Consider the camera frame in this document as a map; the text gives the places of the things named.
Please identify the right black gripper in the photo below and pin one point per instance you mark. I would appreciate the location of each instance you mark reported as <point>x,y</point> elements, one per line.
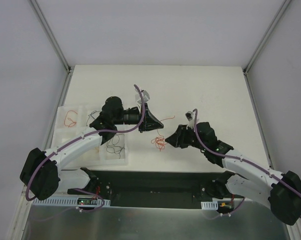
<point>186,136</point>

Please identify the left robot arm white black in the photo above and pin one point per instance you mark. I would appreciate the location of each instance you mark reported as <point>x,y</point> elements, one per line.
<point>43,172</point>

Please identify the left white cable duct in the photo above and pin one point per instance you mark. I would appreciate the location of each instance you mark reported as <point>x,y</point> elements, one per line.
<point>58,201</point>

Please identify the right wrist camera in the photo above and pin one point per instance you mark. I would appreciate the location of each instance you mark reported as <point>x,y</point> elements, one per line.
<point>190,116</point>

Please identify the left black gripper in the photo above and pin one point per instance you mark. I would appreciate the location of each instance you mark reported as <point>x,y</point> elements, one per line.
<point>144,117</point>

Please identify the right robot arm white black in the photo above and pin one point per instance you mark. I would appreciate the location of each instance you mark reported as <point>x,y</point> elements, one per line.
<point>277,191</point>

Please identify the white cable duct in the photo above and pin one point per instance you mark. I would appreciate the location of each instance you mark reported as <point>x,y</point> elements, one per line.
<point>58,201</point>
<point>209,205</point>

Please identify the right white cable duct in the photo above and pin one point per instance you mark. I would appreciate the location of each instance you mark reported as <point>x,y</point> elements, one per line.
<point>209,205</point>

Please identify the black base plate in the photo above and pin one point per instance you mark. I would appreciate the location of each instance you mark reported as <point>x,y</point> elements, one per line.
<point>144,189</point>

